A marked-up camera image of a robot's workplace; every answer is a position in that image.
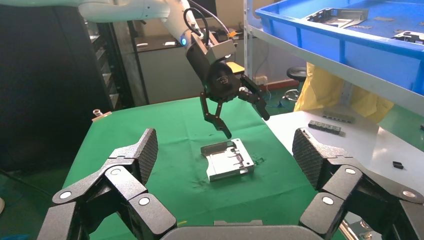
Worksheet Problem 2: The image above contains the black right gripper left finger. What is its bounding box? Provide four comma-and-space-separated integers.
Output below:
37, 128, 178, 240

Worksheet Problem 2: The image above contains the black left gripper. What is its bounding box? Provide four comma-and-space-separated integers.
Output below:
199, 60, 271, 140

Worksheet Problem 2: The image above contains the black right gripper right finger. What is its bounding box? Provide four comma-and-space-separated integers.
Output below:
292, 127, 424, 240

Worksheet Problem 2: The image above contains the silver sheet metal bracket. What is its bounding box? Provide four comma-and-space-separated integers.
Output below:
306, 7, 370, 29
392, 30, 424, 45
200, 138, 256, 183

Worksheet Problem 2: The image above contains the yellow seat stool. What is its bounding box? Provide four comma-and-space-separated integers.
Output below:
226, 61, 246, 77

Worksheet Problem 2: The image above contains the white paper sheet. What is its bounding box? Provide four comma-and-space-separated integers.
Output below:
264, 110, 424, 200

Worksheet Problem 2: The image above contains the black seat swivel stool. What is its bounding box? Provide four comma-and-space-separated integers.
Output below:
284, 66, 308, 103

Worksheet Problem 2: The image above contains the silver linked metal part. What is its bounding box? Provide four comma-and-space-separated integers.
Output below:
321, 110, 356, 124
307, 119, 343, 136

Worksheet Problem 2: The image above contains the silver binder clip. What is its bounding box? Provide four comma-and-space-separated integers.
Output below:
91, 108, 113, 123

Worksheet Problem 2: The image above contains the grey cabinet desk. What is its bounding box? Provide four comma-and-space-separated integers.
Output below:
134, 31, 248, 106

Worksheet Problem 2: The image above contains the yellow plastic bag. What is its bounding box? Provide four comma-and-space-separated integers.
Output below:
293, 62, 396, 124

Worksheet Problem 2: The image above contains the green table cloth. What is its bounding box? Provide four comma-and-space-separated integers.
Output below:
62, 96, 336, 240

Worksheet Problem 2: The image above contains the white ribbed shelf board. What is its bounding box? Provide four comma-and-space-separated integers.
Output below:
248, 24, 424, 108

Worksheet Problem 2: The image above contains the black partition panel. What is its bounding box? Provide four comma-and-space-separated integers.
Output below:
0, 3, 133, 173

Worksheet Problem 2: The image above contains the blue plastic bin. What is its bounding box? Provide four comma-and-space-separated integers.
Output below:
255, 0, 424, 97

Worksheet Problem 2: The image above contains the thin blue cable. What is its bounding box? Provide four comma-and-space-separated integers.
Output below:
264, 84, 286, 109

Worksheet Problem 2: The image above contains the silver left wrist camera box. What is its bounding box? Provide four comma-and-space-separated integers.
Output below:
192, 32, 237, 66

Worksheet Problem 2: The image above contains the white perforated shelf post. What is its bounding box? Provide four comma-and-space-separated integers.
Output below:
243, 0, 259, 80

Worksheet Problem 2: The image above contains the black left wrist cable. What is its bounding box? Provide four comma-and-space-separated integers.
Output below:
182, 7, 213, 47

